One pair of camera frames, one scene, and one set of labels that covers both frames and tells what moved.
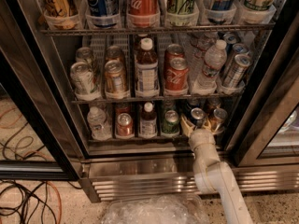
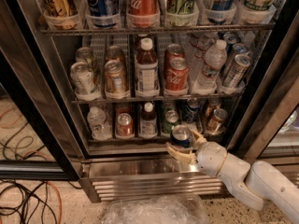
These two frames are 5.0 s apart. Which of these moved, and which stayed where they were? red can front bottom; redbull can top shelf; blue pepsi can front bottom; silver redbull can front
Moved: blue pepsi can front bottom
Stayed: red can front bottom; redbull can top shelf; silver redbull can front
